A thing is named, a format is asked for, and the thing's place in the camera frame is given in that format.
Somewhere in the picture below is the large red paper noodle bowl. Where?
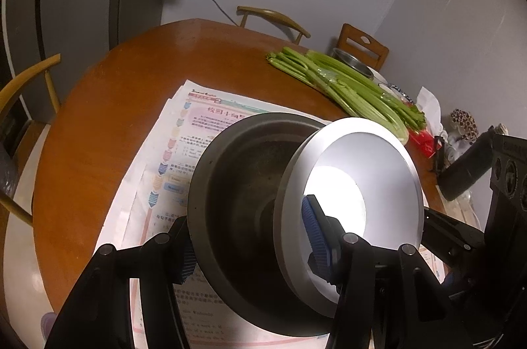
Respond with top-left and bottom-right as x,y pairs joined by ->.
277,117 -> 425,320

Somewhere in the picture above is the wooden chair with cutout backrest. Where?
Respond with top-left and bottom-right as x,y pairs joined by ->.
337,23 -> 390,72

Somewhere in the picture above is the stainless steel bowl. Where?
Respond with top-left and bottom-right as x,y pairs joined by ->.
187,113 -> 342,336

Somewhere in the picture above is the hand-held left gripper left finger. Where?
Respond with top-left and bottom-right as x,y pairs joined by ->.
44,215 -> 197,349

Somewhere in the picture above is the wooden chair with white seat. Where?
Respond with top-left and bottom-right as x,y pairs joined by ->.
0,53 -> 62,337

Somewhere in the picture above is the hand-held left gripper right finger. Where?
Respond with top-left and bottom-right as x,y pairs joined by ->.
300,194 -> 462,349

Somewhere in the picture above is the celery bunch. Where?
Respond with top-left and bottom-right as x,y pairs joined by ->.
265,47 -> 427,146

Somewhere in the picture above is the red tissue box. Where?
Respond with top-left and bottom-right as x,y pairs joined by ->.
405,86 -> 443,159

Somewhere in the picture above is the grey refrigerator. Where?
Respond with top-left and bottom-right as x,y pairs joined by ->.
0,0 -> 124,123

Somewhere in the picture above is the brown spotted ornament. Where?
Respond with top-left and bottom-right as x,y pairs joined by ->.
449,109 -> 478,139

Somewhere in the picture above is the wooden chair with curved backrest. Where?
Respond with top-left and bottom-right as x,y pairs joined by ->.
236,6 -> 310,45

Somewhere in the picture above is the white bowl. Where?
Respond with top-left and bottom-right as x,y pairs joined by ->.
366,67 -> 390,86

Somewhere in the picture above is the printed newspaper stack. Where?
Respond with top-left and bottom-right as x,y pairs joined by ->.
103,79 -> 447,349

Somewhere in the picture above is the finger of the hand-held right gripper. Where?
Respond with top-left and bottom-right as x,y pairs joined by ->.
442,262 -> 495,304
422,207 -> 490,263

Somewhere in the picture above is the steel pot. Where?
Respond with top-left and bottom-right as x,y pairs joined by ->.
330,47 -> 374,80

